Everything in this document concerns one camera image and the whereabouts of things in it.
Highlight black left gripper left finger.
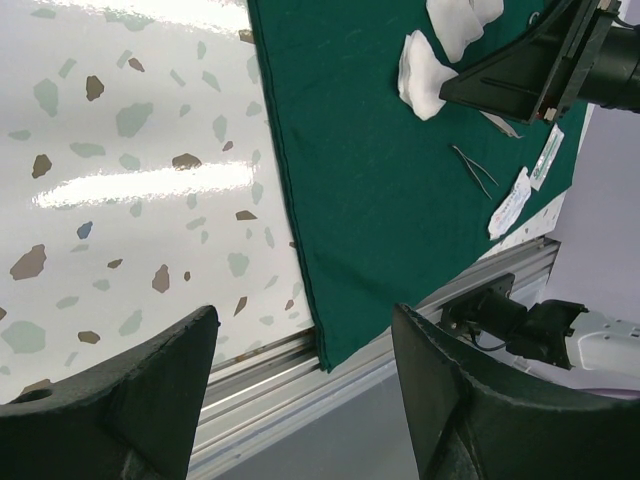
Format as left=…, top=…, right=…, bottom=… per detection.
left=1, top=306, right=219, bottom=479

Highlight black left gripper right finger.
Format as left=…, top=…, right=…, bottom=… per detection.
left=391, top=305, right=639, bottom=479

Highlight white green sachet packet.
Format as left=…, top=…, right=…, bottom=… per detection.
left=529, top=124, right=565, bottom=191

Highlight thin steel tweezers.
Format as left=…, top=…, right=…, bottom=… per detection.
left=450, top=144, right=499, bottom=200

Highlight white blue sachet packet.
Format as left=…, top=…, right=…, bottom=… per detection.
left=487, top=167, right=531, bottom=241

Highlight white gauze pad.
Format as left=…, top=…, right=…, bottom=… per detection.
left=426, top=0, right=504, bottom=63
left=397, top=30, right=457, bottom=121

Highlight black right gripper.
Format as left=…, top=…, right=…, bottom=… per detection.
left=440, top=1, right=639, bottom=123

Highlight flat steel forceps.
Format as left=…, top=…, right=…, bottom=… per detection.
left=481, top=111, right=522, bottom=139

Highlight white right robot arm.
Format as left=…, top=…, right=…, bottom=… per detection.
left=440, top=1, right=639, bottom=377

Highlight aluminium rail frame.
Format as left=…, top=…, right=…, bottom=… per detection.
left=189, top=237, right=559, bottom=471

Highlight green surgical cloth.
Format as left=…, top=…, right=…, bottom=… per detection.
left=247, top=0, right=587, bottom=374

